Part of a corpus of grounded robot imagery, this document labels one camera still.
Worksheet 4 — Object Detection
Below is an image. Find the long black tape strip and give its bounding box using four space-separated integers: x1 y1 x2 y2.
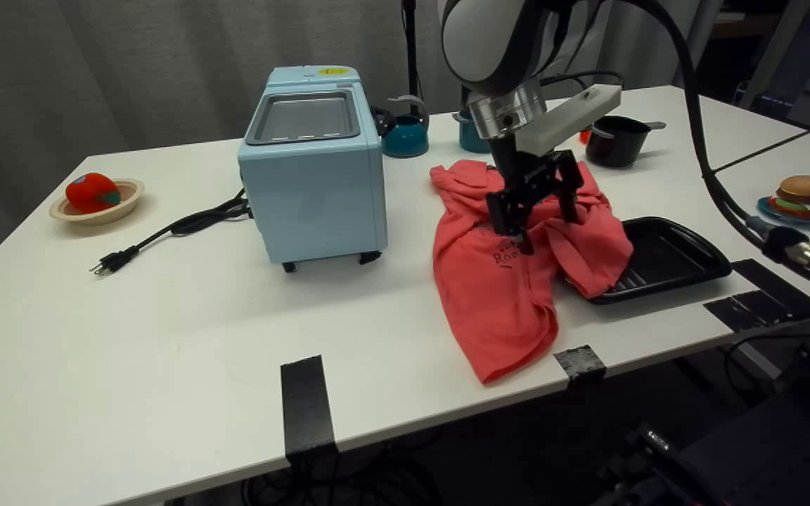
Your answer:
279 353 340 457

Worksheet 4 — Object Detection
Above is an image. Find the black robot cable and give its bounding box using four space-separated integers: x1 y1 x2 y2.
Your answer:
644 0 810 301

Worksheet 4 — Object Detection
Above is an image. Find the black camera stand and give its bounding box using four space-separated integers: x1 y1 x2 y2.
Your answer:
400 0 423 97

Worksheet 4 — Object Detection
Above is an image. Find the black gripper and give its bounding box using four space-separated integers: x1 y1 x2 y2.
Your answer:
486 130 587 259

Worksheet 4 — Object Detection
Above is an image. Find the teal small plate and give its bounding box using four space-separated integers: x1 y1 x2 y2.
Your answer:
753 190 810 231

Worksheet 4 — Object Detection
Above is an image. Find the black ribbed tray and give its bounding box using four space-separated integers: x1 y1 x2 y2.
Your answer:
554 214 738 308

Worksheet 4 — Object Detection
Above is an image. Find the large black tape patch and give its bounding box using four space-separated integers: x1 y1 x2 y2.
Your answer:
704 256 810 335

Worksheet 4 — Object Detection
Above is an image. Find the black toaster power cord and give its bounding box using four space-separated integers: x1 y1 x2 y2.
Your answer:
87 187 254 279

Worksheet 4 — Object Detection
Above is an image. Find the teal toy kettle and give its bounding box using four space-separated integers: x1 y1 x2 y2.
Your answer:
372 89 434 161

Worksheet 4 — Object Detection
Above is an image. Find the red toy pepper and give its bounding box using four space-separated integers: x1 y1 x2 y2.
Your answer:
61 169 123 216

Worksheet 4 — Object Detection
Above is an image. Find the light blue toaster oven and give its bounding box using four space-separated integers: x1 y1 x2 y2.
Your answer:
236 61 390 276

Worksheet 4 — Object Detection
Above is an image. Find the small black tape square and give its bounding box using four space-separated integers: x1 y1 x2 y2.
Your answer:
552 342 607 381

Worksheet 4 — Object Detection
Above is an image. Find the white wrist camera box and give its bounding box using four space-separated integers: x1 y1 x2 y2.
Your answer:
516 78 627 156

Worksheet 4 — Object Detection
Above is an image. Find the black toy pot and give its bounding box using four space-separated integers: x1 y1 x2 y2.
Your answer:
579 112 670 172

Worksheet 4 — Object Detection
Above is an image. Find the beige small bowl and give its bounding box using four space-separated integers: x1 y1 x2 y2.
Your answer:
45 175 147 227

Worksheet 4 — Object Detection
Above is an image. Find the toy burger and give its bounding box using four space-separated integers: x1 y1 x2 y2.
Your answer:
766 172 810 227

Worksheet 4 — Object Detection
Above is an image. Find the orange printed shirt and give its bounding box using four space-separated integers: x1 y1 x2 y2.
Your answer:
428 156 635 388

